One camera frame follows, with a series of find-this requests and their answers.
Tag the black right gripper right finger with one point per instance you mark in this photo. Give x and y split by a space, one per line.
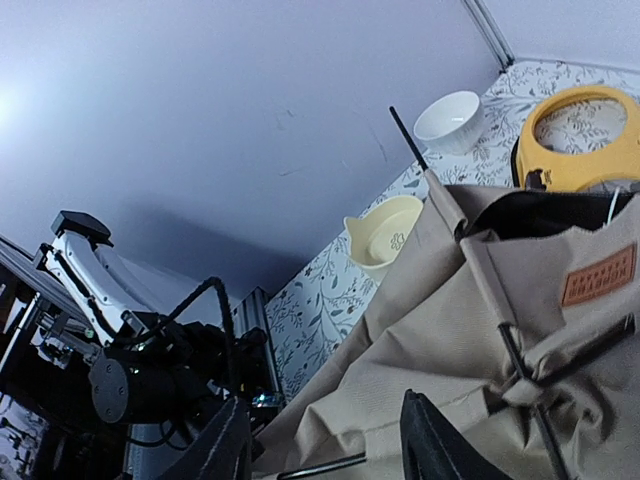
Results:
432 448

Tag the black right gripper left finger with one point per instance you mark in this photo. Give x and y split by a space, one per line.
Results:
222 450

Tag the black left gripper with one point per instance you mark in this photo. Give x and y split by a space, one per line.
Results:
182 377

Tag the beige pet tent fabric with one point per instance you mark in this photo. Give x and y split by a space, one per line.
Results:
567 262

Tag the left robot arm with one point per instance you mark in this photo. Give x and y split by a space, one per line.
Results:
121 310

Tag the floral white table mat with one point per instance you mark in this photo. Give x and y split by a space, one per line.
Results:
313 314

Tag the cream paw print bowl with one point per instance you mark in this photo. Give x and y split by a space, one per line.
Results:
376 239

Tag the yellow bear bowl stand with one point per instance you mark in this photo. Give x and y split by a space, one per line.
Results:
583 139

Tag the white ceramic bowl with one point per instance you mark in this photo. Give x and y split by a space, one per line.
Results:
452 124

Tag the aluminium left corner post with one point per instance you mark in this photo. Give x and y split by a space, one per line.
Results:
490 31

